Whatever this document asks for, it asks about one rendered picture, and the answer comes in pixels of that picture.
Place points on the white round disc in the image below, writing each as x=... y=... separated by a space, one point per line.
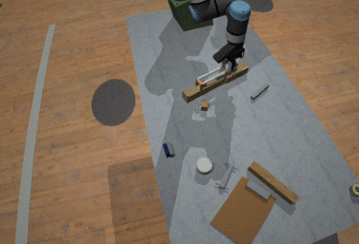
x=204 y=166

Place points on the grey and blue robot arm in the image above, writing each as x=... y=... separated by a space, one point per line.
x=238 y=16

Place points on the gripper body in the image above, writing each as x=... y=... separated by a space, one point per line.
x=237 y=52

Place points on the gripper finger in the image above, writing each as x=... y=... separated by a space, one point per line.
x=224 y=62
x=231 y=66

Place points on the brown wooden bar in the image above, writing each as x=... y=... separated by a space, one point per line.
x=273 y=183

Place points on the small wooden block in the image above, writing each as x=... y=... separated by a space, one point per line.
x=204 y=105

